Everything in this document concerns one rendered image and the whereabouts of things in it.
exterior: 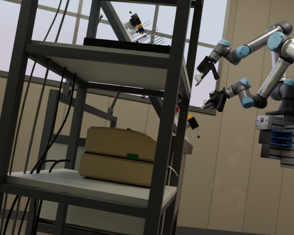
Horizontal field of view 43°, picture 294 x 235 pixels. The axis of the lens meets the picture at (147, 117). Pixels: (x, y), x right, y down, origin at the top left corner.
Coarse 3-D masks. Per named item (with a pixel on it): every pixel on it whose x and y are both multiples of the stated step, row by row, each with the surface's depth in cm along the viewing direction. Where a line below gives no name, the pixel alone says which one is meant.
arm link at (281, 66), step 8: (280, 56) 232; (280, 64) 233; (288, 64) 232; (272, 72) 236; (280, 72) 234; (272, 80) 236; (264, 88) 239; (272, 88) 238; (264, 96) 240; (256, 104) 240; (264, 104) 244
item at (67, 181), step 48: (96, 0) 163; (144, 0) 160; (192, 0) 157; (48, 48) 105; (96, 48) 106; (192, 48) 154; (0, 144) 104; (0, 192) 104; (48, 192) 100; (96, 192) 102; (144, 192) 114
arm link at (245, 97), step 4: (240, 92) 238; (244, 92) 236; (248, 92) 237; (240, 96) 237; (244, 96) 235; (248, 96) 235; (252, 96) 237; (256, 96) 241; (240, 100) 238; (244, 100) 235; (248, 100) 233; (252, 100) 234; (256, 100) 239; (244, 104) 234; (248, 104) 234; (252, 104) 235
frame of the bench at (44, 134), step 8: (48, 136) 169; (64, 136) 167; (40, 144) 169; (80, 144) 166; (40, 152) 168; (168, 168) 159; (168, 176) 158; (32, 200) 167; (32, 208) 166; (32, 216) 166; (176, 216) 257; (32, 224) 165; (40, 224) 165; (48, 224) 164; (160, 224) 157; (176, 224) 270; (48, 232) 164; (64, 232) 163; (72, 232) 162; (80, 232) 162; (88, 232) 161; (96, 232) 163; (160, 232) 156
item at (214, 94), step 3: (216, 90) 252; (222, 90) 249; (210, 93) 252; (213, 93) 251; (216, 93) 249; (219, 93) 250; (222, 93) 249; (225, 93) 245; (210, 96) 251; (213, 96) 250; (216, 96) 248; (219, 96) 249; (225, 96) 248; (216, 99) 247; (213, 102) 249; (216, 102) 249; (216, 105) 251
